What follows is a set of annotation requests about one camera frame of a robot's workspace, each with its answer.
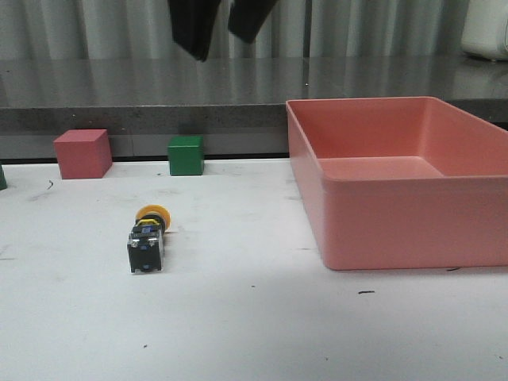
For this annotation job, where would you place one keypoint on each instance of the green cube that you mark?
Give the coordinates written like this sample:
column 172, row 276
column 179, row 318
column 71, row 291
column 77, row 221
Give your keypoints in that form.
column 186, row 155
column 3, row 183

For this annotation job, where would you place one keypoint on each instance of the yellow push button switch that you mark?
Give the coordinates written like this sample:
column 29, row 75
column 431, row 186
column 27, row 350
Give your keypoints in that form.
column 146, row 239

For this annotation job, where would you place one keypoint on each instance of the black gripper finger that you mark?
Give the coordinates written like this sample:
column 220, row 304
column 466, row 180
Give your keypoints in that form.
column 192, row 24
column 246, row 18

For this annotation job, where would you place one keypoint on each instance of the white appliance on counter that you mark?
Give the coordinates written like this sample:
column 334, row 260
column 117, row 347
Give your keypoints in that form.
column 485, row 30

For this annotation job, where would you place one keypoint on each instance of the green cube left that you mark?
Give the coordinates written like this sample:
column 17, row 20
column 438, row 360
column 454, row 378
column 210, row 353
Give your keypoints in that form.
column 3, row 183

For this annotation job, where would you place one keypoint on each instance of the pink plastic bin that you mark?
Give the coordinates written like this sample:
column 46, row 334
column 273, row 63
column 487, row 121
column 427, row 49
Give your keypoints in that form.
column 391, row 183

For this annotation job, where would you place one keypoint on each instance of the grey stone counter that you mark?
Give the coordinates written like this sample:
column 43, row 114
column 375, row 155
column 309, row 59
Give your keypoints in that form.
column 237, row 105

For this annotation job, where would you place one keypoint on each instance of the pink cube centre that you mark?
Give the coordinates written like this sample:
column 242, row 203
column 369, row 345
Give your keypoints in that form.
column 83, row 153

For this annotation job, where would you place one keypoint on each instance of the green cube right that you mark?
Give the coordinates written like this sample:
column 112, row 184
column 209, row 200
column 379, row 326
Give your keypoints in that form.
column 186, row 155

